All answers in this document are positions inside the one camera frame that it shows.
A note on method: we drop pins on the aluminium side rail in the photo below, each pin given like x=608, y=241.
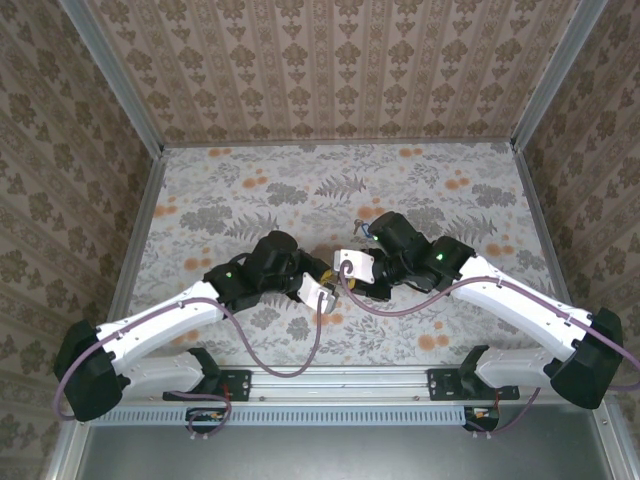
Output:
x=540, y=210
x=145, y=210

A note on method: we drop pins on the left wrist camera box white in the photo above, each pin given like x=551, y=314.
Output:
x=317, y=295

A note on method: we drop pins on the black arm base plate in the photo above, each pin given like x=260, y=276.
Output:
x=445, y=385
x=237, y=385

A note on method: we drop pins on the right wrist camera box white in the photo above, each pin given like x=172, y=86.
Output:
x=357, y=262

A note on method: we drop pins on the aluminium thin cross rail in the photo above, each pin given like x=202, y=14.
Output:
x=340, y=144

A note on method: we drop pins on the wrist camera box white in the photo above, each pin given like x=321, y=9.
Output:
x=357, y=262
x=317, y=295

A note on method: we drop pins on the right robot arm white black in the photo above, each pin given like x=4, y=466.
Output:
x=525, y=300

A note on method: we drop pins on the aluminium mounting rail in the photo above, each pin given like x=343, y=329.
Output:
x=340, y=382

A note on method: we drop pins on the floral patterned table cover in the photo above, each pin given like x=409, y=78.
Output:
x=380, y=330

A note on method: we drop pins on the grey metal sheet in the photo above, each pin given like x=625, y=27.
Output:
x=325, y=455

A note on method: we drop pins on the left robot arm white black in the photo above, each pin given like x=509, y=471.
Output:
x=150, y=325

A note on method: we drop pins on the aluminium corner post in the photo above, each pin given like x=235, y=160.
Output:
x=115, y=85
x=555, y=75

